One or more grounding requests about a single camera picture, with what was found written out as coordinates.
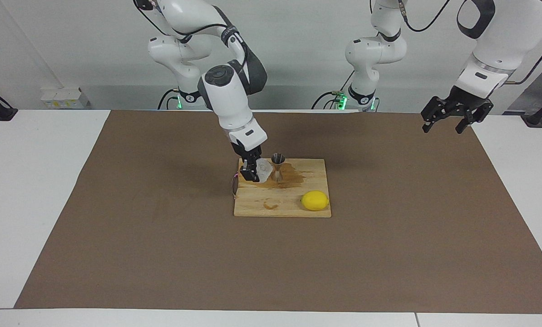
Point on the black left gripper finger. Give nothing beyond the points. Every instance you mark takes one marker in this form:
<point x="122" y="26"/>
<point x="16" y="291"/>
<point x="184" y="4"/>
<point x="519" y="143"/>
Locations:
<point x="480" y="118"/>
<point x="436" y="109"/>

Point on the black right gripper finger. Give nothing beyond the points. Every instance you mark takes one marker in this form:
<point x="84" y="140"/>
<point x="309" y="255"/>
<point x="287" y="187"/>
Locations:
<point x="248" y="173"/>

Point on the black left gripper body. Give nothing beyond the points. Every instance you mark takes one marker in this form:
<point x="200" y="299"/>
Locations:
<point x="468" y="102"/>

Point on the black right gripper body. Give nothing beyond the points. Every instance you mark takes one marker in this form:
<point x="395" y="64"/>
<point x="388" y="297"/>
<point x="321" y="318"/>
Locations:
<point x="247" y="156"/>

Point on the steel double jigger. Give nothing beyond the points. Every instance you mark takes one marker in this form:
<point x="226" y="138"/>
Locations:
<point x="278" y="159"/>

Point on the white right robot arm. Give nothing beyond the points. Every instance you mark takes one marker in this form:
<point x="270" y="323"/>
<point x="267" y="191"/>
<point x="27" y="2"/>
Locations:
<point x="225" y="91"/>

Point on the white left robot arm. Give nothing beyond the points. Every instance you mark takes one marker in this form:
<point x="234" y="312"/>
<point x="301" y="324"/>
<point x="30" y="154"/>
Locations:
<point x="502" y="27"/>

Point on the wooden cutting board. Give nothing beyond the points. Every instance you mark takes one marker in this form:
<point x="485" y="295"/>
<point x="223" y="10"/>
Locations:
<point x="253" y="204"/>

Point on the dark grey partition panel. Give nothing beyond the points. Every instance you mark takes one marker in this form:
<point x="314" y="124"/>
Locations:
<point x="539" y="86"/>

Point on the yellow lemon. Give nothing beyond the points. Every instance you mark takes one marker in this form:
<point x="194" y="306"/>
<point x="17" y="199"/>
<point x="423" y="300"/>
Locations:
<point x="315" y="200"/>

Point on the brown paper table mat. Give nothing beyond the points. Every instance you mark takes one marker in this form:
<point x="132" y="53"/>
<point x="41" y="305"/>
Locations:
<point x="162" y="254"/>

